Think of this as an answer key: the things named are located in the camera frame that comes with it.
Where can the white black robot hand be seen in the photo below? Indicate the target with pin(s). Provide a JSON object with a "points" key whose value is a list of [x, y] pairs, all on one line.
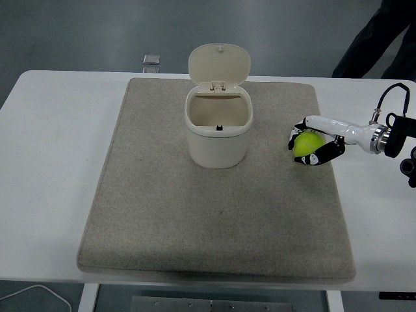
{"points": [[338, 126]]}

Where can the yellow-green tennis ball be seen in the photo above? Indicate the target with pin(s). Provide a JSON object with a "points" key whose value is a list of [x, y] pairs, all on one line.
{"points": [[307, 144]]}

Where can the cream lidded plastic bin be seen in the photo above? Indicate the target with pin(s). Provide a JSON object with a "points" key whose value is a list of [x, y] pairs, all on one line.
{"points": [[216, 146]]}

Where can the beige fabric mat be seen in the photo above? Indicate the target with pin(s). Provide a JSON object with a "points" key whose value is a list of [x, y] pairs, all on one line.
{"points": [[211, 221]]}

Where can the white table leg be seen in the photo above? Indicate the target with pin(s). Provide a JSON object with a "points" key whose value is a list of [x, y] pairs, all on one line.
{"points": [[87, 299], [334, 302]]}

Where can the black table control panel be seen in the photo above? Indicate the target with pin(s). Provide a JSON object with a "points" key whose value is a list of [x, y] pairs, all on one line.
{"points": [[396, 295]]}

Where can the silver floor plate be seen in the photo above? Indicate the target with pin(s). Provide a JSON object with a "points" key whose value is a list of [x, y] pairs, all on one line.
{"points": [[150, 69], [151, 58]]}

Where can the grey metal plate with screws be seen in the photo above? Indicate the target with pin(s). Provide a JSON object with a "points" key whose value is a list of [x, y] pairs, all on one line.
{"points": [[195, 305]]}

